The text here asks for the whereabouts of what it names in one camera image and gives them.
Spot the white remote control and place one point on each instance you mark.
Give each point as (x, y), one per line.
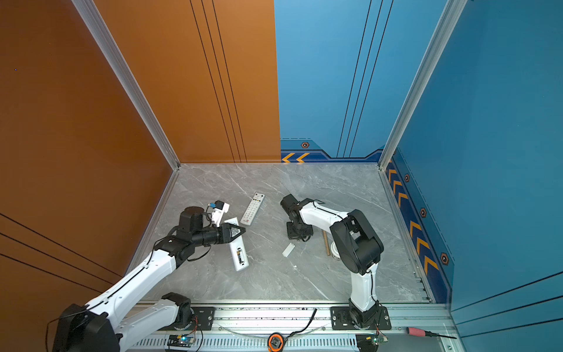
(252, 209)

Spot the pink handled screwdriver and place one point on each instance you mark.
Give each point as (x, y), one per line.
(424, 333)

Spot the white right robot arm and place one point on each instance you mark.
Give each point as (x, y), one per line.
(358, 246)

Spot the aluminium corner post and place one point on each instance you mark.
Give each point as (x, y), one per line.
(100, 32)
(445, 27)

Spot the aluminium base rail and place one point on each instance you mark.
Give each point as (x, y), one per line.
(308, 326)

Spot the white remote with QR label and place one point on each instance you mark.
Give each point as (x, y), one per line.
(238, 252)

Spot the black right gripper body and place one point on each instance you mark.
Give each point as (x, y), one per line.
(298, 232)

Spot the wooden mallet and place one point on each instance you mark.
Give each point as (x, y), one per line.
(326, 243)

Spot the aluminium corner post left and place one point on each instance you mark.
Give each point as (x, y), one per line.
(100, 32)

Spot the white lidded cup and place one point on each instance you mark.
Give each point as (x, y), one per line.
(334, 252)

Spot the circuit board right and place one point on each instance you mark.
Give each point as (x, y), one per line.
(370, 342)

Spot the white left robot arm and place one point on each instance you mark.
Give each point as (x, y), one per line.
(102, 325)

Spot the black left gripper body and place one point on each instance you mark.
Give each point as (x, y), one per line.
(218, 235)

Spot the green circuit board left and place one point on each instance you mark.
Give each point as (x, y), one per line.
(181, 341)

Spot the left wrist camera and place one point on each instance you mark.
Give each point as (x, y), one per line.
(216, 210)

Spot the aluminium corner post right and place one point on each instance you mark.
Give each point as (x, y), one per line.
(445, 27)

